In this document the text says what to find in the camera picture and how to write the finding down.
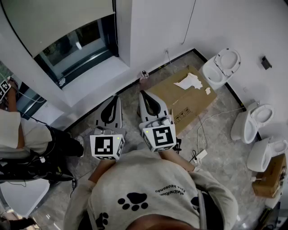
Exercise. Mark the large cardboard box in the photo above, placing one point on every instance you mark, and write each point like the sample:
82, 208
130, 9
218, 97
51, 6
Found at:
180, 103

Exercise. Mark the white window latch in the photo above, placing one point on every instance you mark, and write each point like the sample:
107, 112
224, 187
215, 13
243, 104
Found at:
62, 82

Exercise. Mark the small cardboard box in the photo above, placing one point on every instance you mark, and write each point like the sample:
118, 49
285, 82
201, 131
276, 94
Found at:
267, 179

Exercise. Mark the torn white paper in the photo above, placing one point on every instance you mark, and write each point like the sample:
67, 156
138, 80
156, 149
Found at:
189, 82

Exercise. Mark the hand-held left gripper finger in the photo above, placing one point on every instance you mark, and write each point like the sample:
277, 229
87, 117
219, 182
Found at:
119, 119
100, 115

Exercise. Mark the white roller blind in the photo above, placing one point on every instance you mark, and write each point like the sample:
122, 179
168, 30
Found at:
56, 22

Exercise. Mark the white toilet with tank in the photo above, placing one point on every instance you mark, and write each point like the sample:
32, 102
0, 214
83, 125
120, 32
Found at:
247, 125
258, 157

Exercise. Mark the small round white device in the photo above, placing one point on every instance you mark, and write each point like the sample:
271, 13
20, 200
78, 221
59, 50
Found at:
144, 74

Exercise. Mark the white power strip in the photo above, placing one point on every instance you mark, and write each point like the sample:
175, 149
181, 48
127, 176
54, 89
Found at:
201, 155

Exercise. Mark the white toilet with raised lid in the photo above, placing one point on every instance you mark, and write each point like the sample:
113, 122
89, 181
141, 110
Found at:
213, 74

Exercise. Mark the person's right forearm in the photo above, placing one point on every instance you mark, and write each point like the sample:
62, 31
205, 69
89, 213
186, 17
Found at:
177, 160

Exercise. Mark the black wall bracket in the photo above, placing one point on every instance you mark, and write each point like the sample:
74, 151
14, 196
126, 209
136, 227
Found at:
266, 62

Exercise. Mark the person's left forearm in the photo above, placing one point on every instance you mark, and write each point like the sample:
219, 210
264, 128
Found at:
102, 168

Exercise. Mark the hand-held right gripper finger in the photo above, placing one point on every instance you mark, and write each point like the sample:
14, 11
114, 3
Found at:
163, 107
141, 112

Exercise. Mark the dark window frame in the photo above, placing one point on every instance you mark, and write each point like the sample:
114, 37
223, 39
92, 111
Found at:
90, 60
31, 105

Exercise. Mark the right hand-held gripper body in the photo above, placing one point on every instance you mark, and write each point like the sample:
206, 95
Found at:
160, 138

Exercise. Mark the black screen device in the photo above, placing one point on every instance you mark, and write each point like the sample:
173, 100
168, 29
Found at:
178, 146

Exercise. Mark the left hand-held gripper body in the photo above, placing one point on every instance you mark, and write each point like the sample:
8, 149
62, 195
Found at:
103, 146

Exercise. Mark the small white paper scrap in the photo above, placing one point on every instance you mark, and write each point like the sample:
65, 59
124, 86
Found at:
208, 90

